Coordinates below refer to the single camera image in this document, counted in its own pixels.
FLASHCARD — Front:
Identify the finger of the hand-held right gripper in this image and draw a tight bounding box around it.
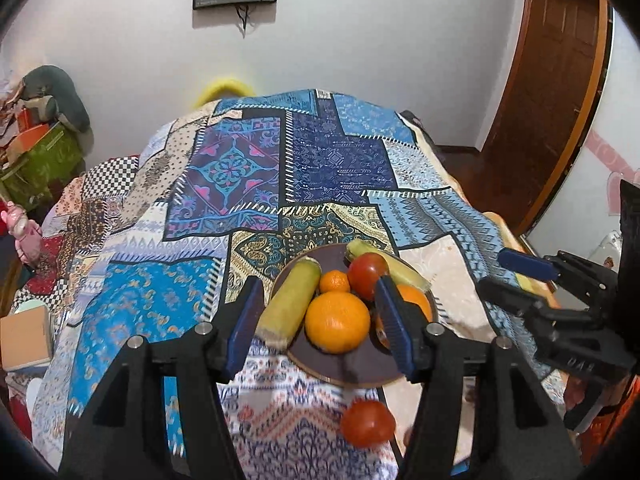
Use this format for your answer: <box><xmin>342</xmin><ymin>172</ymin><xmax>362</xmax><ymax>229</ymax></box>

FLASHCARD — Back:
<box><xmin>499</xmin><ymin>248</ymin><xmax>619</xmax><ymax>307</ymax></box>
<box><xmin>476</xmin><ymin>276</ymin><xmax>557</xmax><ymax>334</ymax></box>

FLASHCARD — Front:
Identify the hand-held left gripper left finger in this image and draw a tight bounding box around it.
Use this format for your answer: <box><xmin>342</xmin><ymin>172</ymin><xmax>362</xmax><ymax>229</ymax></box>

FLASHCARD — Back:
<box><xmin>59</xmin><ymin>276</ymin><xmax>266</xmax><ymax>480</ymax></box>

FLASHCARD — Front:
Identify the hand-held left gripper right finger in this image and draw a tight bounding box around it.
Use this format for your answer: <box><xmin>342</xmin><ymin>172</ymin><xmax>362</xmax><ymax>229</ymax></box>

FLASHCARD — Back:
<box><xmin>374</xmin><ymin>275</ymin><xmax>583</xmax><ymax>480</ymax></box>

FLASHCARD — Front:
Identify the large orange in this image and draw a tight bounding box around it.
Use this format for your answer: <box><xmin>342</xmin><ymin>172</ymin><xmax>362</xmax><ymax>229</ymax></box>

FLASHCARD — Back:
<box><xmin>305</xmin><ymin>291</ymin><xmax>372</xmax><ymax>354</ymax></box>
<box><xmin>375</xmin><ymin>284</ymin><xmax>433</xmax><ymax>348</ymax></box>

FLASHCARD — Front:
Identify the corn cob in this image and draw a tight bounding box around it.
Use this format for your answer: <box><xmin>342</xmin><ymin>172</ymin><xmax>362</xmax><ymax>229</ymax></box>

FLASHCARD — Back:
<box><xmin>345</xmin><ymin>239</ymin><xmax>432</xmax><ymax>292</ymax></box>
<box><xmin>257</xmin><ymin>256</ymin><xmax>322</xmax><ymax>350</ymax></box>

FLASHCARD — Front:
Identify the red tomato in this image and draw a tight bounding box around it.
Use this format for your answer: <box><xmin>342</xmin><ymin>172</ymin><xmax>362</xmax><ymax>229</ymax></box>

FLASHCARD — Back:
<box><xmin>340</xmin><ymin>400</ymin><xmax>397</xmax><ymax>448</ymax></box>
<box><xmin>347</xmin><ymin>253</ymin><xmax>390</xmax><ymax>302</ymax></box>

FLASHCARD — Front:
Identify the small tangerine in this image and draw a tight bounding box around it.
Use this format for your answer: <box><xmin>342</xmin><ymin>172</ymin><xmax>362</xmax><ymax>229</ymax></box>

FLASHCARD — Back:
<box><xmin>319</xmin><ymin>270</ymin><xmax>352</xmax><ymax>295</ymax></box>

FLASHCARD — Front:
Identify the dark purple round plate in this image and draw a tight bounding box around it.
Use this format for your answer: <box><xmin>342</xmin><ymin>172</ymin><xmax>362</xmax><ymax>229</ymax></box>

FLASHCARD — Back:
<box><xmin>270</xmin><ymin>244</ymin><xmax>440</xmax><ymax>388</ymax></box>

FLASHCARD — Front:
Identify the white sliding wardrobe door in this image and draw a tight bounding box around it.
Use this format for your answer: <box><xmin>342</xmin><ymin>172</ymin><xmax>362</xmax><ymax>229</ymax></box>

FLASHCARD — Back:
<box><xmin>525</xmin><ymin>10</ymin><xmax>640</xmax><ymax>272</ymax></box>

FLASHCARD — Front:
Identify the patchwork printed blanket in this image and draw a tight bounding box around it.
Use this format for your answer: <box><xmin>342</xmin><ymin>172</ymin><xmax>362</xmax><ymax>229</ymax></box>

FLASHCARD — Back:
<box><xmin>12</xmin><ymin>89</ymin><xmax>561</xmax><ymax>480</ymax></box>

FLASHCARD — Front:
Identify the brown wooden door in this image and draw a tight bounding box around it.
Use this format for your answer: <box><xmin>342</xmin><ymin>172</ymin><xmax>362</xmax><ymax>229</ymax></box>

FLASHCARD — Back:
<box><xmin>479</xmin><ymin>0</ymin><xmax>609</xmax><ymax>234</ymax></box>

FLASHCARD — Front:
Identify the beige book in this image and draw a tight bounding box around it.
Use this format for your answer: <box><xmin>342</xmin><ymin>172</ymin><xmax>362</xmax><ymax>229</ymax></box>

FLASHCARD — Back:
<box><xmin>0</xmin><ymin>305</ymin><xmax>54</xmax><ymax>372</ymax></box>

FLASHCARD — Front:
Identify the pink rabbit toy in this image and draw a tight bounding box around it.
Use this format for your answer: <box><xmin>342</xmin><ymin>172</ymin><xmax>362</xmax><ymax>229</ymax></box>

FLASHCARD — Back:
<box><xmin>0</xmin><ymin>200</ymin><xmax>44</xmax><ymax>269</ymax></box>

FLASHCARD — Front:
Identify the green patterned bag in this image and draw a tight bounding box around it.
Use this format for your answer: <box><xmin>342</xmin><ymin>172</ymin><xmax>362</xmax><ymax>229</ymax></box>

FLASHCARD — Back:
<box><xmin>0</xmin><ymin>122</ymin><xmax>87</xmax><ymax>212</ymax></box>

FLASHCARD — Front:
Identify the orange cardboard box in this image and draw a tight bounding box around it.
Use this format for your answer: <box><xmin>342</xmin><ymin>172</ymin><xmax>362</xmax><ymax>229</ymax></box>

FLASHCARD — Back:
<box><xmin>7</xmin><ymin>122</ymin><xmax>57</xmax><ymax>157</ymax></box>

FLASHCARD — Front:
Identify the pile of clothes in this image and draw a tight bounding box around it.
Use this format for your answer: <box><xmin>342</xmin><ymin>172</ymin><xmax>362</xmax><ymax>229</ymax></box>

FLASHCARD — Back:
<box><xmin>0</xmin><ymin>55</ymin><xmax>32</xmax><ymax>161</ymax></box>

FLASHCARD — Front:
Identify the black monitor cable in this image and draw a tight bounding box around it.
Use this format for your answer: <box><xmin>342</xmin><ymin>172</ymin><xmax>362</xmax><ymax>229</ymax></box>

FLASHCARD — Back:
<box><xmin>236</xmin><ymin>4</ymin><xmax>259</xmax><ymax>37</ymax></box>

